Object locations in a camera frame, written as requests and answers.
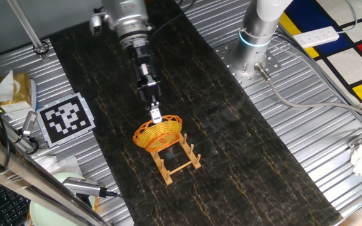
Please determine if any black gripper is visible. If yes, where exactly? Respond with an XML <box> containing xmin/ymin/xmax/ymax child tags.
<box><xmin>128</xmin><ymin>39</ymin><xmax>163</xmax><ymax>124</ymax></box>

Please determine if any orange woven oval basket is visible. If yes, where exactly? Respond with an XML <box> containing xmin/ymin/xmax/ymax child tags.
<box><xmin>132</xmin><ymin>114</ymin><xmax>184</xmax><ymax>154</ymax></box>

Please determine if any wooden dish rack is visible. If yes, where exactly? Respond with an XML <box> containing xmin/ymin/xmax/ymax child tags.
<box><xmin>149</xmin><ymin>133</ymin><xmax>202</xmax><ymax>186</ymax></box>

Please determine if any black white marker board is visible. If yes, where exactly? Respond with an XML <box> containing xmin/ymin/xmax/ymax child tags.
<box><xmin>35</xmin><ymin>92</ymin><xmax>96</xmax><ymax>148</ymax></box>

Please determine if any black marble pattern mat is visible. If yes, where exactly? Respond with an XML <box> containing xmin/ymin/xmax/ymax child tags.
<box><xmin>48</xmin><ymin>0</ymin><xmax>344</xmax><ymax>226</ymax></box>

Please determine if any white crumpled plastic bag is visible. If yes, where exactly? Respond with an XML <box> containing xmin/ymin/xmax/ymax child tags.
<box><xmin>31</xmin><ymin>155</ymin><xmax>84</xmax><ymax>176</ymax></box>

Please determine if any yellow tissue box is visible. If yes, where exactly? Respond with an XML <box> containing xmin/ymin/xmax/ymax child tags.
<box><xmin>0</xmin><ymin>69</ymin><xmax>37</xmax><ymax>114</ymax></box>

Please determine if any metal pole with clamp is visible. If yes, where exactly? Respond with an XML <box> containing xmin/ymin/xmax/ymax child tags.
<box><xmin>6</xmin><ymin>0</ymin><xmax>50</xmax><ymax>61</ymax></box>

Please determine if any shiny metal bar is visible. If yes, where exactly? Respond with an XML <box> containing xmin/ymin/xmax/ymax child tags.
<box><xmin>0</xmin><ymin>128</ymin><xmax>112</xmax><ymax>226</ymax></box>

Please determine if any pale green plate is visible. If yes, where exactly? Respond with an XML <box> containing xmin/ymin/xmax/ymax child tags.
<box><xmin>29</xmin><ymin>171</ymin><xmax>96</xmax><ymax>226</ymax></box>

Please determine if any white power strip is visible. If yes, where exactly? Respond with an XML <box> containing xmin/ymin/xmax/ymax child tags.
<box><xmin>292</xmin><ymin>26</ymin><xmax>341</xmax><ymax>50</ymax></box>

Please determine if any black keyboard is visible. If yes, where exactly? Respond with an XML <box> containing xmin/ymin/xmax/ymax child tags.
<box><xmin>0</xmin><ymin>177</ymin><xmax>31</xmax><ymax>226</ymax></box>

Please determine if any colourful block pattern rug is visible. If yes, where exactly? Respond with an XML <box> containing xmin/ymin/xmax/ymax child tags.
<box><xmin>278</xmin><ymin>0</ymin><xmax>362</xmax><ymax>104</ymax></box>

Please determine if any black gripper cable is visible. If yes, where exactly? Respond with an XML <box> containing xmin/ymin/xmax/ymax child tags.
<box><xmin>149</xmin><ymin>0</ymin><xmax>196</xmax><ymax>40</ymax></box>

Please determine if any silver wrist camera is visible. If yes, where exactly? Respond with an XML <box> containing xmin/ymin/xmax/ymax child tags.
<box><xmin>89</xmin><ymin>12</ymin><xmax>109</xmax><ymax>37</ymax></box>

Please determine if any black camera cable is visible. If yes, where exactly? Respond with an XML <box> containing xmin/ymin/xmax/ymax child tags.
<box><xmin>101</xmin><ymin>189</ymin><xmax>125</xmax><ymax>200</ymax></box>

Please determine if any silver camera on stand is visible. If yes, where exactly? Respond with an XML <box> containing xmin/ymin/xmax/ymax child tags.
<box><xmin>62</xmin><ymin>176</ymin><xmax>106</xmax><ymax>198</ymax></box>

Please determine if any small silver camera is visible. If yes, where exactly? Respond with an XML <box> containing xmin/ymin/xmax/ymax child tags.
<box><xmin>21</xmin><ymin>110</ymin><xmax>39</xmax><ymax>137</ymax></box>

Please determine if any black camera clamp mount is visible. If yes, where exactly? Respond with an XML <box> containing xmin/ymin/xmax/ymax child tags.
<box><xmin>13</xmin><ymin>128</ymin><xmax>40</xmax><ymax>155</ymax></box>

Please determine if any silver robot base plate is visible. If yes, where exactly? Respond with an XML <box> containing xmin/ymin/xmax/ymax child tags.
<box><xmin>214</xmin><ymin>40</ymin><xmax>282</xmax><ymax>89</ymax></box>

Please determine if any grey conduit cable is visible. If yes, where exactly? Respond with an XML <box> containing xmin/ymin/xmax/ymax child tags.
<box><xmin>253</xmin><ymin>62</ymin><xmax>362</xmax><ymax>124</ymax></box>

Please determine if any grey power strip cable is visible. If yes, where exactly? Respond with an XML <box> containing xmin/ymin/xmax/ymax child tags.
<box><xmin>337</xmin><ymin>0</ymin><xmax>358</xmax><ymax>34</ymax></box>

